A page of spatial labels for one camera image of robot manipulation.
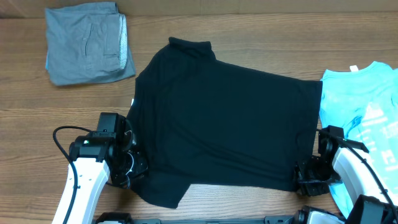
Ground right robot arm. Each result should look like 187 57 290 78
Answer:
291 126 397 223

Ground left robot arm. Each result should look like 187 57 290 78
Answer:
53 113 148 223

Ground light blue t-shirt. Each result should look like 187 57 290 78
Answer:
320 62 397 217

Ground folded grey shorts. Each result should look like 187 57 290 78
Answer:
45 2 136 86

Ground black t-shirt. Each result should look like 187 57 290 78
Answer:
127 37 322 208

